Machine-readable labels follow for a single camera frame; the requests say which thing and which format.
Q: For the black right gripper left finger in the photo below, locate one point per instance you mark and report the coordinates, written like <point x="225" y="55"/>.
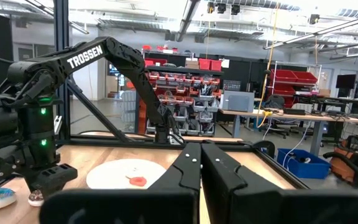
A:
<point x="166" y="205"/>

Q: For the black computer monitor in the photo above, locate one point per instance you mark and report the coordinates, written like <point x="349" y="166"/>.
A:
<point x="346" y="81"/>

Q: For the white round plate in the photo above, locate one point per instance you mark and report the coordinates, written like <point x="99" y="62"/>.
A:
<point x="113" y="174"/>

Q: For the wooden workbench grey legs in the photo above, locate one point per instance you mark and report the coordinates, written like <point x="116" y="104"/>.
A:
<point x="291" y="116"/>

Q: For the orange shop vacuum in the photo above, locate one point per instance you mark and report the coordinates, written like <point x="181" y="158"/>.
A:
<point x="343" y="168"/>

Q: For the grey equipment case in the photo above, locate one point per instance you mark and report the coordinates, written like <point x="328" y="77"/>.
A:
<point x="238" y="101"/>

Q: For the blue plastic bin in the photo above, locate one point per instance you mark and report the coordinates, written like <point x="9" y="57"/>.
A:
<point x="306" y="169"/>

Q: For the small red sugar donut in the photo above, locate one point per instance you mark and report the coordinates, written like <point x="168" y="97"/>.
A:
<point x="138" y="181"/>

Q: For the storage shelf with red bins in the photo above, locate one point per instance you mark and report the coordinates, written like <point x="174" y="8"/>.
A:
<point x="197" y="93"/>

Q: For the small brown sprinkled donut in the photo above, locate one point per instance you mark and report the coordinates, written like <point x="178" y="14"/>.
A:
<point x="36" y="199"/>

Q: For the black office chair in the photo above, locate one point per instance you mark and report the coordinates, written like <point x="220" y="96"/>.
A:
<point x="275" y="102"/>

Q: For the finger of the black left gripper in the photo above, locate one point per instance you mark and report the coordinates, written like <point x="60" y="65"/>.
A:
<point x="54" y="179"/>

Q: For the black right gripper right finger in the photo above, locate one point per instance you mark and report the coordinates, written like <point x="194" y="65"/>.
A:
<point x="244" y="205"/>

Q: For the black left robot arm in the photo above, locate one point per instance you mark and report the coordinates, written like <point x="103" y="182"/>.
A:
<point x="120" y="59"/>

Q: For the white rack red bins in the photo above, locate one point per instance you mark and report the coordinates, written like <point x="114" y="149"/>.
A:
<point x="294" y="76"/>

